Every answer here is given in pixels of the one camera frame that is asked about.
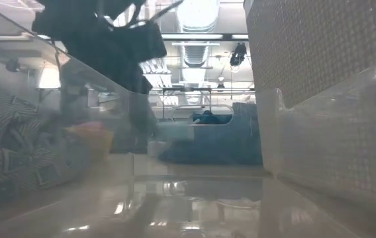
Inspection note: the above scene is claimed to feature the grey patterned cloth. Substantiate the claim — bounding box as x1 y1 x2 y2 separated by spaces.
0 74 89 202

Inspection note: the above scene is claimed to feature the thin black gantry frame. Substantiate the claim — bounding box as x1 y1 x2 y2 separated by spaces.
150 86 257 120

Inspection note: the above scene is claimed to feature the silver ceiling air duct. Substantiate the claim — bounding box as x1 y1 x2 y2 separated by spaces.
176 0 220 83

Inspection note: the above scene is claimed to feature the clear plastic container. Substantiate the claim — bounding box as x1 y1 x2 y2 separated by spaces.
0 0 376 238

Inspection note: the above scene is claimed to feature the white perforated plastic basket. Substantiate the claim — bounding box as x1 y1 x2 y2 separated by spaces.
243 0 376 212

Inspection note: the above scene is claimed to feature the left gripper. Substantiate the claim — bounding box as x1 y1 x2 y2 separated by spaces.
60 20 168 153

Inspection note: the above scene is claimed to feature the yellow plastic basket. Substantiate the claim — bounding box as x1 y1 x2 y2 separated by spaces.
64 125 115 163

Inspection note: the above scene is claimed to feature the black overhead camera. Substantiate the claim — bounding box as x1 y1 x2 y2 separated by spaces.
229 42 248 67

